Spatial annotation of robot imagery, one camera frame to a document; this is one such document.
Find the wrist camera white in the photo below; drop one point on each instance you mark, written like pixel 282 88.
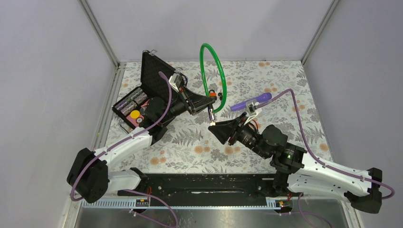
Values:
pixel 177 81
pixel 252 110

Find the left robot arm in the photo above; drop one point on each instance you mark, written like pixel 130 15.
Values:
pixel 91 175

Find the orange black padlock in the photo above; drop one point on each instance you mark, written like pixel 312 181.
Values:
pixel 212 93

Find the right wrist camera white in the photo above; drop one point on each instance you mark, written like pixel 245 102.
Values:
pixel 252 110

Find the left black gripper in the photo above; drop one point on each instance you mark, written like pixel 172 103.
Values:
pixel 198 106

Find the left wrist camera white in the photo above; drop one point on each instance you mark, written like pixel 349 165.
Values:
pixel 177 81

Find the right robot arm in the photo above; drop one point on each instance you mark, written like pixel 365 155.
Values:
pixel 298 172

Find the yellow round chip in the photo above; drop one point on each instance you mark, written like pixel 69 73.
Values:
pixel 135 114

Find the black mounting base plate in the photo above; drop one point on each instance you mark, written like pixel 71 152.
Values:
pixel 213 189

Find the purple cylindrical handle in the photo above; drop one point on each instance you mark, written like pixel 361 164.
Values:
pixel 260 99

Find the black poker chip case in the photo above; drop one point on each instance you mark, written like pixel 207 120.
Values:
pixel 151 97

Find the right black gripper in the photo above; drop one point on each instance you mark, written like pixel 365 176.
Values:
pixel 233 128

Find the green cable lock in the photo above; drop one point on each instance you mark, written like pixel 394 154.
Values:
pixel 212 111

